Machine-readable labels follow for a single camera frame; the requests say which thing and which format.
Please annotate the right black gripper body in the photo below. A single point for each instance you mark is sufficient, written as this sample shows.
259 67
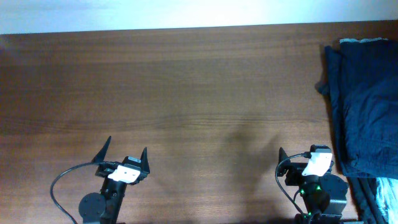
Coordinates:
296 170

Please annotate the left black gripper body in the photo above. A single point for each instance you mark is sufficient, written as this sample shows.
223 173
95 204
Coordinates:
104 170

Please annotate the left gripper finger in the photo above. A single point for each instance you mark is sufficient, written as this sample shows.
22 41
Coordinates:
99 157
144 162

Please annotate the navy blue shorts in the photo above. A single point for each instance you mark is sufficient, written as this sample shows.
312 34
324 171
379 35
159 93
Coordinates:
331 89

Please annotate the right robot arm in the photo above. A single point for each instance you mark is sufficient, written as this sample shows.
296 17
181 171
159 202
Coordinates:
322 203

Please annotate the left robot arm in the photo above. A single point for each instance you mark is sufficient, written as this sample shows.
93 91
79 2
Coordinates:
103 207

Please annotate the black nike garment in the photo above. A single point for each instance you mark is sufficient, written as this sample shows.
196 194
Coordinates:
363 191

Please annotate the light grey t-shirt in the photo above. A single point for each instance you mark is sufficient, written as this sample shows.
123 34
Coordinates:
388 196

